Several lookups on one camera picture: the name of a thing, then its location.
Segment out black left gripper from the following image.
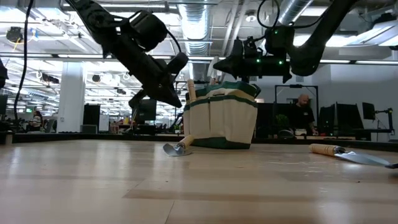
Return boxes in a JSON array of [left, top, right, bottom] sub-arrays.
[[123, 46, 183, 110]]

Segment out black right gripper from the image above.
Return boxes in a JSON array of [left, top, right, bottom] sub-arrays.
[[213, 56, 293, 83]]

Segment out wide shovel with wooden handle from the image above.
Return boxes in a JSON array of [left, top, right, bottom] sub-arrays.
[[186, 79, 198, 103]]

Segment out beige green canvas gardening bag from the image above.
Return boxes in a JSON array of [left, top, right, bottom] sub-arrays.
[[182, 80, 262, 150]]

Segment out pointed trowel with wooden handle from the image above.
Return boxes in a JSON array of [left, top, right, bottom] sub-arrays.
[[162, 134, 196, 157]]

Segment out narrow transplanter with wooden handle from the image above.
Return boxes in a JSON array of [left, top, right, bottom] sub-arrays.
[[309, 143, 393, 167]]

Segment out small background plant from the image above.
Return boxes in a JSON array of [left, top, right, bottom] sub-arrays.
[[275, 114, 290, 131]]

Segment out black cabinet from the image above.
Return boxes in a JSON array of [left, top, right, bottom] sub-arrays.
[[83, 103, 101, 134]]

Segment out person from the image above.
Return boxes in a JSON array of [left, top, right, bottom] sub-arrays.
[[27, 110, 44, 131], [287, 94, 320, 137]]

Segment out white square column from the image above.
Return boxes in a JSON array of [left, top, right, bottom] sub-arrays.
[[57, 61, 87, 134]]

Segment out small black monitor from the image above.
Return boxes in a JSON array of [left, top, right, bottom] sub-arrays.
[[362, 101, 376, 121]]

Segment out silver ventilation duct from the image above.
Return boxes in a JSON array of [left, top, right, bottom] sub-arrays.
[[178, 0, 215, 57], [278, 0, 313, 26]]

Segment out thin black stand frame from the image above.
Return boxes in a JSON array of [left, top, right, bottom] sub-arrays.
[[274, 84, 320, 138]]

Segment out black aluminium rig frame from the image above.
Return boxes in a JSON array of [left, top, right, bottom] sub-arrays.
[[0, 133, 398, 152]]

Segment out black hanging cable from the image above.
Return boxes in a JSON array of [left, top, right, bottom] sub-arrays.
[[14, 0, 35, 122]]

